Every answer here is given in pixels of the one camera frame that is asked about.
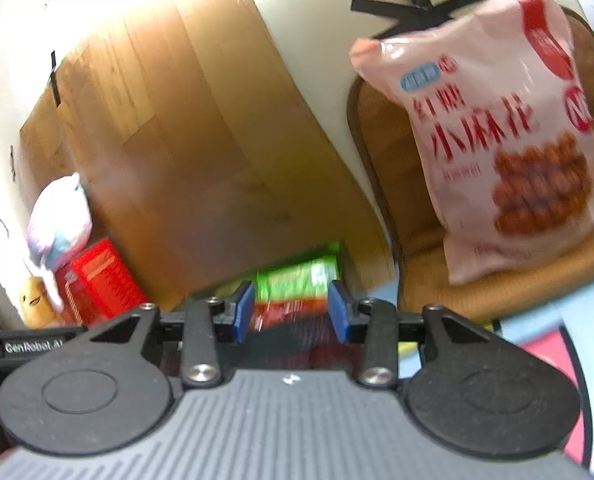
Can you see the large cardboard box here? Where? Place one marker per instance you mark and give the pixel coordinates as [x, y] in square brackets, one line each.
[187, 135]

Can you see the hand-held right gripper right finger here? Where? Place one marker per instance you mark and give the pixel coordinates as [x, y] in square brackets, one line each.
[338, 312]

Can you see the printed blanket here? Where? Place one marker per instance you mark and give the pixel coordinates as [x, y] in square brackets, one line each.
[592, 360]

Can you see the bright green snack packet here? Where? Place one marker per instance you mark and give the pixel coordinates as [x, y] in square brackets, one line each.
[297, 277]

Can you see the pink snack bag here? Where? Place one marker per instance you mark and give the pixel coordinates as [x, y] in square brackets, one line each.
[497, 135]

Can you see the yellow plush toy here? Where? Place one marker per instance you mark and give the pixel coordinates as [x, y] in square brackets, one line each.
[34, 302]

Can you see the red box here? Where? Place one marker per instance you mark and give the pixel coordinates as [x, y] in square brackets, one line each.
[102, 280]

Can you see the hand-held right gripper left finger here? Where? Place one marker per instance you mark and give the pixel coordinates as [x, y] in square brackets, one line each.
[242, 312]

